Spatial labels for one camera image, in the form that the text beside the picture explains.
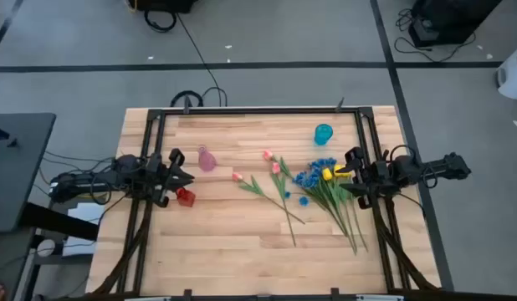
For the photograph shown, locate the purple ribbed glass vase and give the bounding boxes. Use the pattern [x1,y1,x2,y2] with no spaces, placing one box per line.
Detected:
[197,144,218,172]

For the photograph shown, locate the coiled black cable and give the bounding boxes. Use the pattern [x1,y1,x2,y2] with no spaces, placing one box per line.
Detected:
[142,8,178,34]

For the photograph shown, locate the red ribbed glass vase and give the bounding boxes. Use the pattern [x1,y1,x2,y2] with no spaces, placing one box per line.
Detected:
[175,186,197,208]

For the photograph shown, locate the tangled black floor cables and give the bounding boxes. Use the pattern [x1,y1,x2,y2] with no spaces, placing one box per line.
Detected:
[393,8,478,64]

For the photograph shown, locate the black looped cables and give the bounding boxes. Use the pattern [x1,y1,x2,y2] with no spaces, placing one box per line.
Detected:
[169,86,229,109]

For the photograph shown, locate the white flat panel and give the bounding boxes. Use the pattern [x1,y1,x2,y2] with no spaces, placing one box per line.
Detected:
[67,202,105,257]

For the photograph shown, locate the black equipment case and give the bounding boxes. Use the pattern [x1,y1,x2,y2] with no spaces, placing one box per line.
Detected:
[128,0,200,13]

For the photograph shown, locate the long black floor cable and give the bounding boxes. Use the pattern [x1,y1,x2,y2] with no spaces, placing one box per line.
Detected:
[176,12,224,108]

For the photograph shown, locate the white round disc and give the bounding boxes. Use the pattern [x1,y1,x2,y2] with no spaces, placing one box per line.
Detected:
[35,238,56,258]

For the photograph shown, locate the black metal table frame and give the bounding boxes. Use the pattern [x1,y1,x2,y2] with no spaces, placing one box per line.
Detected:
[90,105,443,301]

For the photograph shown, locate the white container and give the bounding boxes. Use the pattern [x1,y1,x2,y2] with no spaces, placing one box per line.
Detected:
[494,40,517,101]

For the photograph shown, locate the teal glass vase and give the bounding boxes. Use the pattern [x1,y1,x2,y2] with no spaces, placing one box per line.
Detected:
[313,123,335,147]

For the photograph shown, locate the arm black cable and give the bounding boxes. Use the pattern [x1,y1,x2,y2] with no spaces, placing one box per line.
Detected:
[89,173,114,206]
[389,144,415,166]

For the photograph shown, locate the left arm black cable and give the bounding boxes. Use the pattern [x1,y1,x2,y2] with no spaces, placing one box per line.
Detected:
[89,173,114,206]

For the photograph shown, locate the large black box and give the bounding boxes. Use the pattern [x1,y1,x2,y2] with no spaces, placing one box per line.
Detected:
[407,0,503,48]

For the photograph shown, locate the yellow artificial tulip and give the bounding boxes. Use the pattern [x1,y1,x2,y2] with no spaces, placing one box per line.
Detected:
[332,163,369,253]
[320,166,360,255]

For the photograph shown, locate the black desk support bar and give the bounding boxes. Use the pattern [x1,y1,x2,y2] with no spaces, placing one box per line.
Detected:
[19,202,100,242]

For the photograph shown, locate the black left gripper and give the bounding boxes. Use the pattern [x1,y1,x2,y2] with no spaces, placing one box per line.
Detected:
[146,147,196,209]

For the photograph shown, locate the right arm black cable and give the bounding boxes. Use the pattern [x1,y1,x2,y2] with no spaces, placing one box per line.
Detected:
[389,144,415,166]

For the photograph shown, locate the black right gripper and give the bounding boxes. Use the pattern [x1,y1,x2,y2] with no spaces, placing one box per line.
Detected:
[334,145,392,210]

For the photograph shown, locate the dark grey desk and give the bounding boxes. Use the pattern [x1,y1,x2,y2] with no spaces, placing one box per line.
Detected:
[0,111,58,233]

